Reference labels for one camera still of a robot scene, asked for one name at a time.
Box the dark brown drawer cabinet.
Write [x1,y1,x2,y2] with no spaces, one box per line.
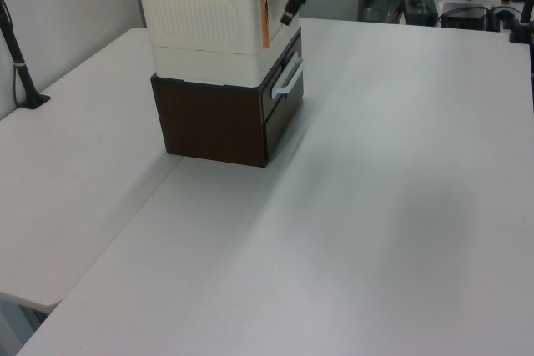
[149,25,306,169]

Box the white drawer handle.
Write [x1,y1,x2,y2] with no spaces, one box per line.
[270,51,306,101]

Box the black camera stand white band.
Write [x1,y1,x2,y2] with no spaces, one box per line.
[0,0,52,109]

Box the black clamped camera stand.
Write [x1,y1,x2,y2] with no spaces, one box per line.
[506,0,534,45]

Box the plain brown drawer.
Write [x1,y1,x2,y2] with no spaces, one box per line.
[262,93,305,165]

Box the black flat electronics box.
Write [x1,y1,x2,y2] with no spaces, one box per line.
[441,4,490,31]

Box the cream plastic storage cabinet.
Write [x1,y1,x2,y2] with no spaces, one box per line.
[133,0,302,87]

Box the brown drawer with white handle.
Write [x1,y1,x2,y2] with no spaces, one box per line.
[259,28,305,124]

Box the dark device with green part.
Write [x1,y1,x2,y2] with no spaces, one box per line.
[400,0,440,26]

